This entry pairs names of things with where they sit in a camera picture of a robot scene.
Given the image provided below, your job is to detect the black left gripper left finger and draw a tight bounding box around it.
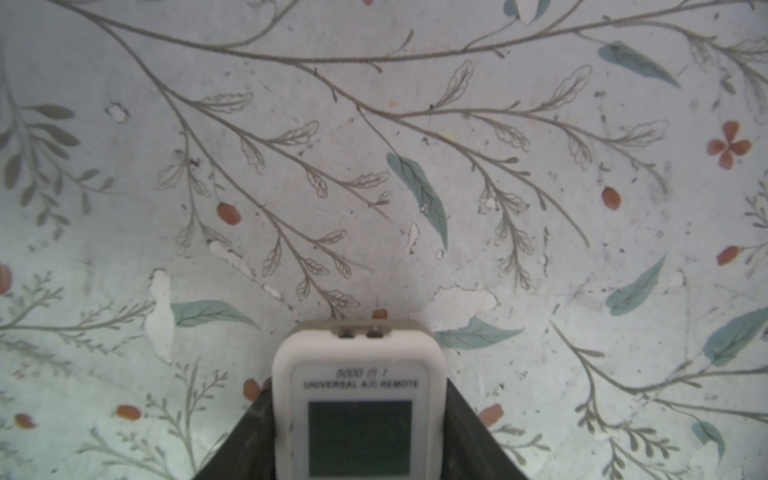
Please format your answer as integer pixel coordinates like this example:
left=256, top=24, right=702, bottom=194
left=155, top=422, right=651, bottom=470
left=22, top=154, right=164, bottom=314
left=193, top=383, right=276, bottom=480

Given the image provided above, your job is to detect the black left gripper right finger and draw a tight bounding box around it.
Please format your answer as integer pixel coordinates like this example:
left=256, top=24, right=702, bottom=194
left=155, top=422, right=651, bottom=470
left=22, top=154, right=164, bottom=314
left=442, top=380, right=527, bottom=480

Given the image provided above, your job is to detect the white universal AC remote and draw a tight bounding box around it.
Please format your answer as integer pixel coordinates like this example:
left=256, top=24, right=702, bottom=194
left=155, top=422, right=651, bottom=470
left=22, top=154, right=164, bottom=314
left=271, top=320, right=447, bottom=480

